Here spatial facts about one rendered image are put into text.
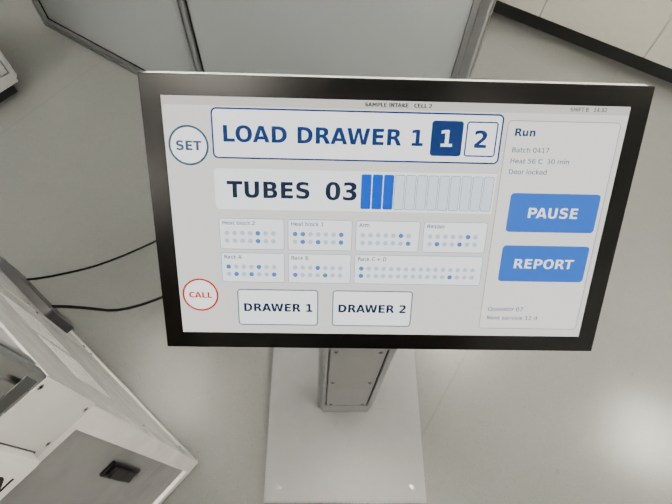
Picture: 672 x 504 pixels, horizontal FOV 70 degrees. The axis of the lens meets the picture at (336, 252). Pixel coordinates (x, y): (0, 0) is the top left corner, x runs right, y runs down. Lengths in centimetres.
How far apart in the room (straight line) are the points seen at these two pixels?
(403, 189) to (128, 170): 167
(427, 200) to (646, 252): 166
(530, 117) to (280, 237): 29
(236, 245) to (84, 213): 152
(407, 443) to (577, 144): 113
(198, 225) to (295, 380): 105
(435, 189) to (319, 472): 110
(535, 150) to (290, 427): 116
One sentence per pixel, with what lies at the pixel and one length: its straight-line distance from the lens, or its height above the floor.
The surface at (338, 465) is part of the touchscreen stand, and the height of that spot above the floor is 3.
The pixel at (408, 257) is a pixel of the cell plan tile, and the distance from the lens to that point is 55.
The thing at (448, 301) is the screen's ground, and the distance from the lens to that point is 59.
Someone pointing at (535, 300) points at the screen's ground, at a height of 101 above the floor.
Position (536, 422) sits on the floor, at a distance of 169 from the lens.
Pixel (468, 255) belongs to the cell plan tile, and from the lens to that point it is 57.
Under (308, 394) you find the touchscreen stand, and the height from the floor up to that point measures 4.
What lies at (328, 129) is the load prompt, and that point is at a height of 116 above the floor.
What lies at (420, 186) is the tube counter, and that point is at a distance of 53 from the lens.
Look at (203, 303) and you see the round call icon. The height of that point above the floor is 101.
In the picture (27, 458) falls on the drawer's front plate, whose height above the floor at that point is 85.
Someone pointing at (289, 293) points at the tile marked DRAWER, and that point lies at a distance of 56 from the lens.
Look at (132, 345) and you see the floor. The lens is 172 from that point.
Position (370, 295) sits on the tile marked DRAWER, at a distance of 57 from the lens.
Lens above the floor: 153
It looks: 60 degrees down
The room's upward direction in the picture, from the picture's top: 4 degrees clockwise
